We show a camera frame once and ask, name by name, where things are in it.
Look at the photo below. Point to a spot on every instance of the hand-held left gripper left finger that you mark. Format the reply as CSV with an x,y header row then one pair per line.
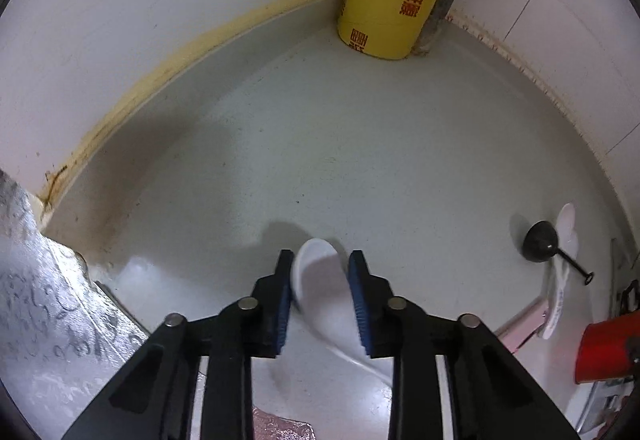
x,y
284,305

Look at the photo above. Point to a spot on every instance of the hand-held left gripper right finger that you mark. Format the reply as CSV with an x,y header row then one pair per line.
x,y
362,310

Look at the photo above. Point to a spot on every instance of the small black spoon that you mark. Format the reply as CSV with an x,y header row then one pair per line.
x,y
539,245

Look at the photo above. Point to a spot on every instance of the pink metal utensil holder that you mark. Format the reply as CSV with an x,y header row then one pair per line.
x,y
605,350

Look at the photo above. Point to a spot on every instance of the silver patterned foil sheet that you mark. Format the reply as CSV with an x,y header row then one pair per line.
x,y
50,295

